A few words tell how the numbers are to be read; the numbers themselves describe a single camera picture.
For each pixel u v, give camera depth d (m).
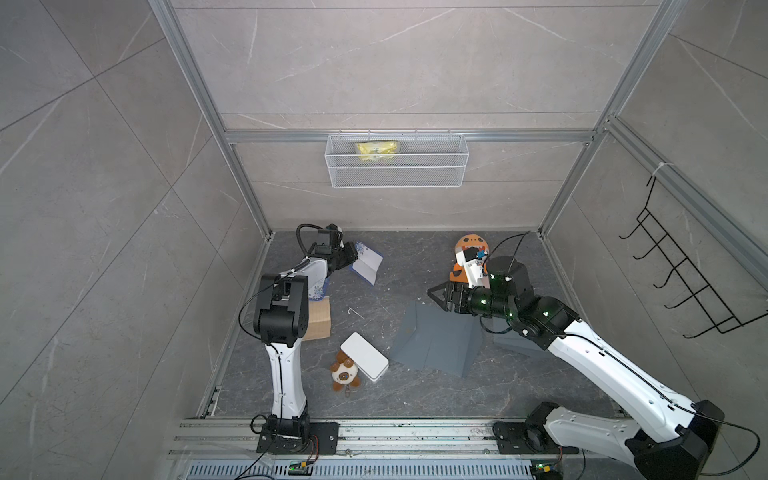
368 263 1.07
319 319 0.95
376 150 0.84
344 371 0.81
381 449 0.73
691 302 0.65
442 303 0.64
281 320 0.56
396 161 1.01
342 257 0.92
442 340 0.90
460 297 0.60
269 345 0.58
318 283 0.73
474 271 0.64
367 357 0.82
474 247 1.03
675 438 0.38
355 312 0.98
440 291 0.65
